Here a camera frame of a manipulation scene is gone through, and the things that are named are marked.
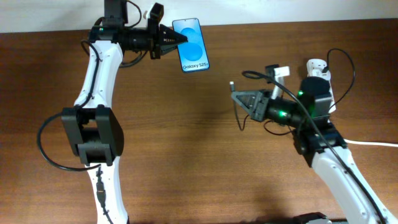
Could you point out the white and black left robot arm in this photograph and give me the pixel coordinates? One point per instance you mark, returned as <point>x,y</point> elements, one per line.
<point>92,129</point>

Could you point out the blue Galaxy smartphone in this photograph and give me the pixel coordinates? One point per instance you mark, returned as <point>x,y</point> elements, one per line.
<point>193,55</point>

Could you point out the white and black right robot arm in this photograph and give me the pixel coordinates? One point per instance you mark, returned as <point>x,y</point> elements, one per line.
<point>320,143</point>

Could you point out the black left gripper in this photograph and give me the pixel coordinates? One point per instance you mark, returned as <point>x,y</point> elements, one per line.
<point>161,32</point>

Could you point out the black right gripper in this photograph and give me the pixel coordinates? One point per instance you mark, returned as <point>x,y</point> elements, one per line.
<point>261,110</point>

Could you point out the white USB charger adapter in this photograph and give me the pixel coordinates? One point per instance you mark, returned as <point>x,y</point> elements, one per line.
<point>315,69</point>

